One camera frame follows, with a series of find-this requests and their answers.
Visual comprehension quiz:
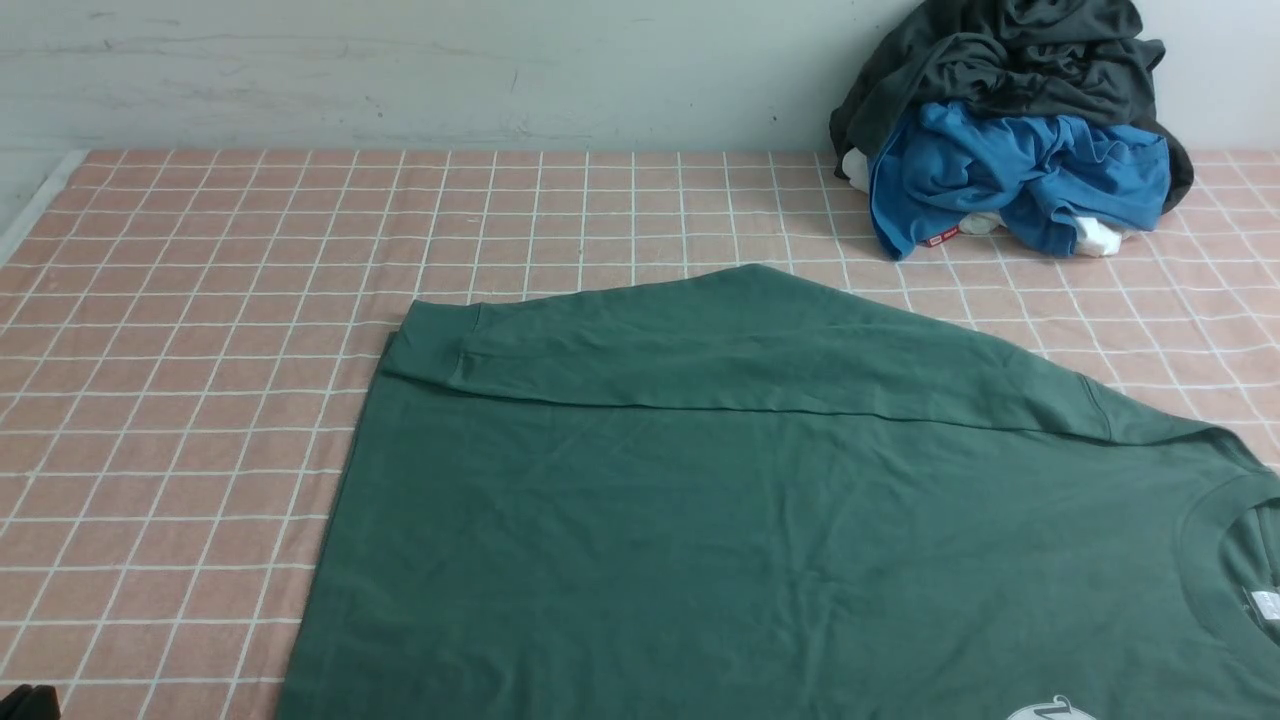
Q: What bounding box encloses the blue crumpled garment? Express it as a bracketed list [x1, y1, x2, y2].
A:
[868, 101, 1171, 261]

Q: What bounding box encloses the green long-sleeve top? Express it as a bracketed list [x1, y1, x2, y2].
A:
[276, 265, 1279, 719]

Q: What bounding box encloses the pink checkered table cloth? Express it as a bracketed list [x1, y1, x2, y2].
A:
[1, 149, 1279, 719]

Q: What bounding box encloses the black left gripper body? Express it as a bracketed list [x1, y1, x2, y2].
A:
[0, 685, 61, 720]

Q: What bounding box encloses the dark grey crumpled garment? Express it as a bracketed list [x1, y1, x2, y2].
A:
[829, 1, 1196, 211]

